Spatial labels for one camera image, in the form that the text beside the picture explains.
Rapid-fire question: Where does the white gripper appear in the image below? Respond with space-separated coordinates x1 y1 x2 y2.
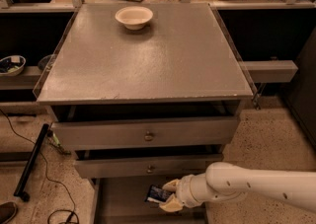
159 174 211 213

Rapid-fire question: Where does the black floor cable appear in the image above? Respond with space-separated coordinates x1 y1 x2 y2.
0 108 81 224

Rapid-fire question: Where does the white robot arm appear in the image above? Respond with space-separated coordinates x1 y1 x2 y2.
159 162 316 212

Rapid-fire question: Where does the black bar on floor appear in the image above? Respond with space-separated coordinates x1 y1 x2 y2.
14 123 49 202

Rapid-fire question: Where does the bottom grey drawer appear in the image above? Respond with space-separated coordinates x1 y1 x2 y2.
92 176 208 224

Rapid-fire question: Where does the grey drawer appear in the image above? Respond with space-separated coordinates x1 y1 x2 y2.
52 116 239 150
74 154 223 179
92 176 208 224

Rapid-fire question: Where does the dark shoe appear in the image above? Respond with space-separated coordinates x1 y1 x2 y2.
0 202 18 224

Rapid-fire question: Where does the middle grey drawer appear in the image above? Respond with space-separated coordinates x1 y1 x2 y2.
74 154 223 179

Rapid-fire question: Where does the blueberry rxbar dark wrapper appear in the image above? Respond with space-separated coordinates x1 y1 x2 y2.
145 185 172 203

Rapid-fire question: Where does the white paper bowl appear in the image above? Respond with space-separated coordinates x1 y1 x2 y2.
115 6 153 31

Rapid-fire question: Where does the white bowl with items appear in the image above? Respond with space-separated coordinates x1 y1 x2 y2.
0 55 26 76

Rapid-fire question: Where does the top grey drawer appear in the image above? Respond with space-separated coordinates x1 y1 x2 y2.
52 116 239 150

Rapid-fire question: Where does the grey drawer cabinet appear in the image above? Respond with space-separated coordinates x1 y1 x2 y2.
35 2 255 224

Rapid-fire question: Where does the dark glass bowl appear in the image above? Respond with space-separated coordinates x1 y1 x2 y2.
38 54 56 71

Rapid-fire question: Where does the grey side shelf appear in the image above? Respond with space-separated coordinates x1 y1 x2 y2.
240 60 298 83

